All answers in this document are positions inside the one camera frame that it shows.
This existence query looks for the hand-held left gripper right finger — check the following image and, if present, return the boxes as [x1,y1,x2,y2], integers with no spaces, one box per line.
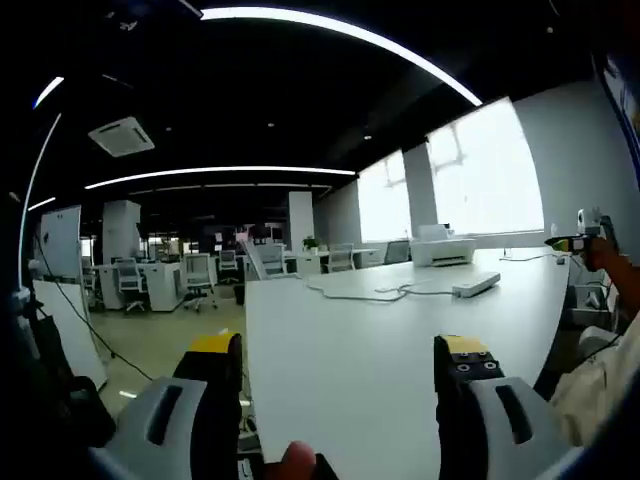
[432,334,585,480]

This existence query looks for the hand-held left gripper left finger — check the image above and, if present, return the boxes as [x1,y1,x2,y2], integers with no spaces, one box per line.
[89,332,244,480]

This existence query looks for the white power strip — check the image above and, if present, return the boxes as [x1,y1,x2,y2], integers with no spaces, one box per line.
[451,270,502,300]

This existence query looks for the white power strip cable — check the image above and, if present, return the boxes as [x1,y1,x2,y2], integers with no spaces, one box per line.
[305,273,459,303]

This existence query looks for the ceiling light strip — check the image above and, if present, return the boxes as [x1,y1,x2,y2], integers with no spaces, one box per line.
[84,167,357,191]
[199,6,484,107]
[32,75,66,109]

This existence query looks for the person's right hand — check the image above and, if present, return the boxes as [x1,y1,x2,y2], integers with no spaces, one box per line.
[582,238,619,274]

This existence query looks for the person's left hand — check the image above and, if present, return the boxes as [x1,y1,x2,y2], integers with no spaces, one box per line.
[279,441,318,469]

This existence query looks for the grey box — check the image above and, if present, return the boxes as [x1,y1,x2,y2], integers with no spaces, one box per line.
[569,283,621,331]

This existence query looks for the dark bulky object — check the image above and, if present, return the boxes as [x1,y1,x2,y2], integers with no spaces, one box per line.
[0,287,117,449]

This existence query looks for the large bright window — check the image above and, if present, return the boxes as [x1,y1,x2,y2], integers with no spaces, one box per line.
[426,96,546,237]

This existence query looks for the person's beige clothing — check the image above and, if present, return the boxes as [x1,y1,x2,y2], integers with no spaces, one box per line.
[549,319,640,449]

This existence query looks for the white printer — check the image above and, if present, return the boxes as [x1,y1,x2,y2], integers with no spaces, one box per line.
[409,223,477,268]

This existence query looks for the row of white office desks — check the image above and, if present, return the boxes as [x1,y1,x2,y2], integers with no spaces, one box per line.
[94,247,381,314]

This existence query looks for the white board panel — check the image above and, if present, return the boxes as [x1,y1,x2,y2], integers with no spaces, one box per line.
[32,278,109,392]

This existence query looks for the group of white office chairs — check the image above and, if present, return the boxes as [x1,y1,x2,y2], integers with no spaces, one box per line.
[82,239,412,315]

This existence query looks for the narrow bright window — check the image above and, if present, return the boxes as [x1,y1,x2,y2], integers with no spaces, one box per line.
[356,148,413,245]

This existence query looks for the white whiteboard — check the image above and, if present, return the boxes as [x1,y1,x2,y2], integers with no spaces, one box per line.
[38,204,83,280]

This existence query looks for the ceiling air conditioner unit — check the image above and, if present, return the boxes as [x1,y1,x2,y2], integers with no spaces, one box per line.
[87,116,156,159]

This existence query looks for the blue white wall poster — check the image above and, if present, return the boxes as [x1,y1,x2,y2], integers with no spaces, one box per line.
[592,49,640,191]

